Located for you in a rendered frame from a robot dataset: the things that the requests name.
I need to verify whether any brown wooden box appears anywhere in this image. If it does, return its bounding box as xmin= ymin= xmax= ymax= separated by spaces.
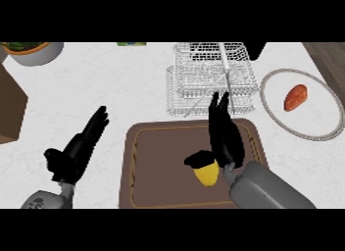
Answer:
xmin=0 ymin=51 xmax=30 ymax=148

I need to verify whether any brown tray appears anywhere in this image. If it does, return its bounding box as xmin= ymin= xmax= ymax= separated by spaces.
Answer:
xmin=117 ymin=118 xmax=270 ymax=210

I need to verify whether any white round plate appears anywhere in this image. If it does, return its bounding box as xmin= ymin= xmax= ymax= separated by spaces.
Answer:
xmin=259 ymin=68 xmax=345 ymax=142

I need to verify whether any grey bowl with greens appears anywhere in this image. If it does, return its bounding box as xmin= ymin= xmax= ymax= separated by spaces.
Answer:
xmin=0 ymin=42 xmax=66 ymax=68

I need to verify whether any black object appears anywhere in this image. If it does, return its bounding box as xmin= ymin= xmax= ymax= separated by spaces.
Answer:
xmin=245 ymin=42 xmax=268 ymax=62

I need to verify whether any dark wooden cabinet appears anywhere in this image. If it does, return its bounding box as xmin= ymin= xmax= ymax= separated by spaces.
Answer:
xmin=304 ymin=42 xmax=345 ymax=134

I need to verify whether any white wire tiered basket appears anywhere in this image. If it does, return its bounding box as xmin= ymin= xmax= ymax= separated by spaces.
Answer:
xmin=166 ymin=42 xmax=259 ymax=118

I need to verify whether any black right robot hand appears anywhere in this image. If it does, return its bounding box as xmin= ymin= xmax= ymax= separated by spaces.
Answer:
xmin=182 ymin=91 xmax=246 ymax=170

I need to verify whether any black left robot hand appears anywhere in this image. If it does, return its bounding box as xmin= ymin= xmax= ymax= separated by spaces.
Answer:
xmin=42 ymin=105 xmax=110 ymax=185

